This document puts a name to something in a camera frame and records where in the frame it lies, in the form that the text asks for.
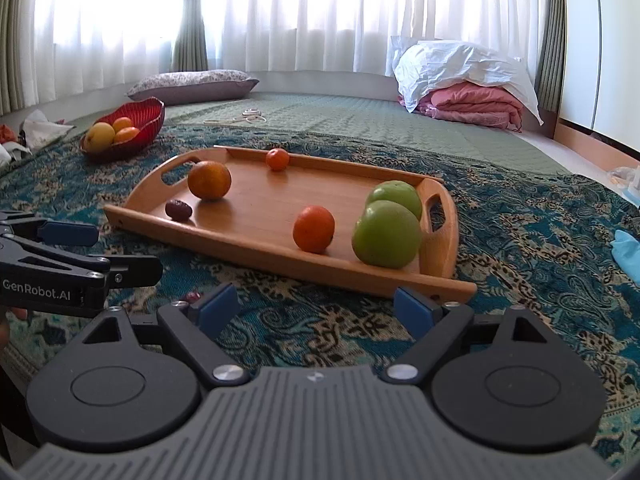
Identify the light blue cloth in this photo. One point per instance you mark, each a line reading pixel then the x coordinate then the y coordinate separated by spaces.
pixel 627 255

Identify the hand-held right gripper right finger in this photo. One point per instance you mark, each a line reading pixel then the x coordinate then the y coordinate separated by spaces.
pixel 414 308

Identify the white cloth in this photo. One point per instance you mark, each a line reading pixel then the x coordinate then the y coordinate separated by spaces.
pixel 11 154

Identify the dark red date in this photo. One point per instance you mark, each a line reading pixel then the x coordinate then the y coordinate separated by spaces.
pixel 193 298
pixel 178 209

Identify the yellow pear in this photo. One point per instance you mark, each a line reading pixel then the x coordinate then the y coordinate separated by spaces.
pixel 98 136

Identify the white crumpled paper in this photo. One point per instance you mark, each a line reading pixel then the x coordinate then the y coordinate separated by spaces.
pixel 45 127

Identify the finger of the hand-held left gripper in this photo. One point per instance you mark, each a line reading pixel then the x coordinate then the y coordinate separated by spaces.
pixel 70 233
pixel 135 270

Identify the tangerine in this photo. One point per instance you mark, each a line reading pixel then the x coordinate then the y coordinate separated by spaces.
pixel 277 159
pixel 313 229

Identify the white wardrobe with wooden base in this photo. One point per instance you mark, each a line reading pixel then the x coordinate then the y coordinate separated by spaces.
pixel 580 60

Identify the orange in bowl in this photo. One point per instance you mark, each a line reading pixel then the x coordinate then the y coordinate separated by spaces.
pixel 127 135
pixel 122 123

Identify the white sheer curtain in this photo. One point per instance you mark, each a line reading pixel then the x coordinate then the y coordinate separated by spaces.
pixel 325 10

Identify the floral pillow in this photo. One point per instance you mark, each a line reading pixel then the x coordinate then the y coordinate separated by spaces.
pixel 195 85

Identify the green quilted mat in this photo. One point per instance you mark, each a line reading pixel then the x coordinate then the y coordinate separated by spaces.
pixel 350 115

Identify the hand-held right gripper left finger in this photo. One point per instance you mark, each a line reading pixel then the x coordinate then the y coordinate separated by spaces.
pixel 218 306

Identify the person's left hand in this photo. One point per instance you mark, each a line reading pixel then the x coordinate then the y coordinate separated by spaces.
pixel 19 314

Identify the white bag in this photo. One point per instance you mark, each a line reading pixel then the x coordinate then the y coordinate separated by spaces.
pixel 626 182

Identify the orange packet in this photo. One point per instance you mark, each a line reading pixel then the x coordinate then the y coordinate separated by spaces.
pixel 6 134

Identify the wooden tray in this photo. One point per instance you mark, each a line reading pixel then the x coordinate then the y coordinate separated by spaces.
pixel 260 210

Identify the green curtain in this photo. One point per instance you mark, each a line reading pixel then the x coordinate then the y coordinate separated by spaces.
pixel 550 35
pixel 15 35
pixel 190 20

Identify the blue patterned blanket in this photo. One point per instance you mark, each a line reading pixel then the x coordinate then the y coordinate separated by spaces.
pixel 525 240

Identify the green apple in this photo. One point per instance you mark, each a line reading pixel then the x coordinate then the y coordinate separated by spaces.
pixel 386 235
pixel 400 194

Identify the white pillow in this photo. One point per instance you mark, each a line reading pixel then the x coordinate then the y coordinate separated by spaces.
pixel 460 62

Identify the pink folded quilt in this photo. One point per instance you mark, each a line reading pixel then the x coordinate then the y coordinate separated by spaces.
pixel 470 106

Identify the large orange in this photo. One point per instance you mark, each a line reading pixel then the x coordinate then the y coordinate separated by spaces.
pixel 210 180

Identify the red ribbed bowl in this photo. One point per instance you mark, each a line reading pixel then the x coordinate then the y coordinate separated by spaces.
pixel 146 121

